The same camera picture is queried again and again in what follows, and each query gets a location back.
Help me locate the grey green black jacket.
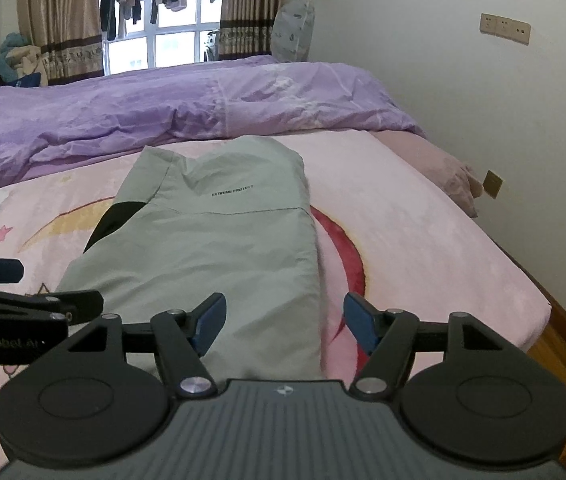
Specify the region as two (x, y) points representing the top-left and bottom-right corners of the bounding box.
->
(59, 136), (321, 381)

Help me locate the purple duvet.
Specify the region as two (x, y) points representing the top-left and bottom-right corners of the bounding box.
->
(0, 55), (423, 188)

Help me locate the pink pillow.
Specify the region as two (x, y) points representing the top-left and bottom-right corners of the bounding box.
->
(372, 130), (483, 219)

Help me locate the pile of plush toys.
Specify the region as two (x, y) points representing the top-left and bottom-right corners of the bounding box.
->
(0, 32), (48, 87)

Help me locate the left beige striped curtain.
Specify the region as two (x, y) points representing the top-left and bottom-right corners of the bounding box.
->
(16, 0), (104, 86)

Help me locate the beige striped curtain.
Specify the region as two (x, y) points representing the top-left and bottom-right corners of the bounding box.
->
(16, 0), (104, 86)
(218, 0), (282, 61)

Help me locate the window with hanging laundry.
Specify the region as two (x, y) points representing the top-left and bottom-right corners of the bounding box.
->
(100, 0), (222, 75)

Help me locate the right beige striped curtain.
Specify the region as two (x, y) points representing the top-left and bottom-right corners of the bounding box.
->
(218, 0), (282, 61)

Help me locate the covered standing fan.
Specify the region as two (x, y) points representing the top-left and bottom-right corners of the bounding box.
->
(271, 0), (315, 63)

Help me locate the brass wall socket plate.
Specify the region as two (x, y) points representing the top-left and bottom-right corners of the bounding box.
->
(483, 170), (504, 200)

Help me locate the beige wall socket strip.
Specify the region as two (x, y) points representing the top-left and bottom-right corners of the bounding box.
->
(480, 13), (532, 46)

